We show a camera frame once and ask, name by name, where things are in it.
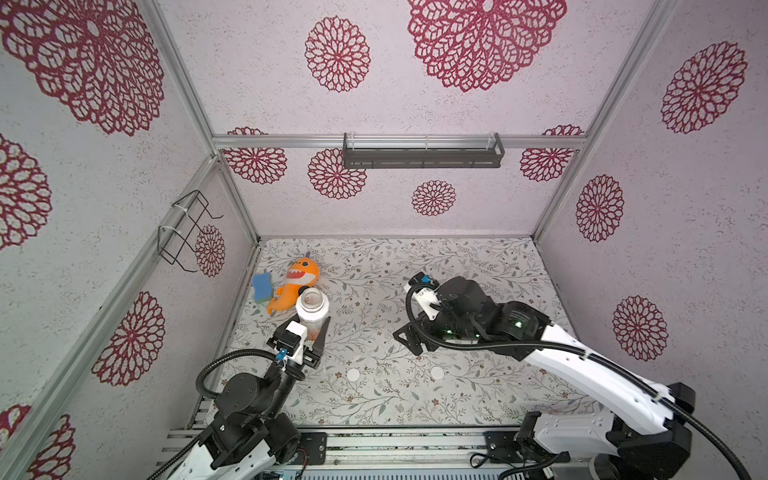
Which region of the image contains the white round bottle cap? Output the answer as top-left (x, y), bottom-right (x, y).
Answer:
top-left (430, 366), bottom-right (444, 380)

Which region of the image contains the white bottle orange base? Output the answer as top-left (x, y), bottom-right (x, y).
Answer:
top-left (295, 287), bottom-right (330, 341)

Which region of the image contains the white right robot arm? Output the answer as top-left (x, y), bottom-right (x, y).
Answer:
top-left (394, 273), bottom-right (695, 479)

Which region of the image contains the blue green sponge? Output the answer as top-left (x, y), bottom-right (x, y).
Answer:
top-left (252, 272), bottom-right (273, 303)

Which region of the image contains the orange shark plush toy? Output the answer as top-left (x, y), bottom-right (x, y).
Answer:
top-left (267, 256), bottom-right (319, 315)

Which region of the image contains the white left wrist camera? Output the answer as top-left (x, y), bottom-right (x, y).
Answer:
top-left (276, 320), bottom-right (307, 365)

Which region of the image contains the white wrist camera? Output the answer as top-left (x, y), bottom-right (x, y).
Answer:
top-left (405, 272), bottom-right (440, 321)
top-left (276, 320), bottom-right (307, 365)

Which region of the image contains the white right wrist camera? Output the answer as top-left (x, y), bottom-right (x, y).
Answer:
top-left (405, 272), bottom-right (440, 321)

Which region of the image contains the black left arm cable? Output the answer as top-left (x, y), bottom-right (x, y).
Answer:
top-left (146, 349), bottom-right (280, 480)

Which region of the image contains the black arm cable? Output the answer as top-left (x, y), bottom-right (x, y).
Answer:
top-left (146, 349), bottom-right (280, 480)
top-left (404, 283), bottom-right (754, 480)

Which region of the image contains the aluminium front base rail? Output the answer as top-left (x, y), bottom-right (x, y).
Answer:
top-left (155, 413), bottom-right (601, 480)

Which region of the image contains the black wire wall rack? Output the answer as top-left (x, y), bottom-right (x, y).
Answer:
top-left (155, 189), bottom-right (223, 274)

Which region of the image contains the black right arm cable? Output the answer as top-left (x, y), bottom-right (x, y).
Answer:
top-left (404, 283), bottom-right (754, 480)

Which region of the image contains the grey wall shelf rail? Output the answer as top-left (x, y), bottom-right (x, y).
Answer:
top-left (342, 134), bottom-right (506, 170)

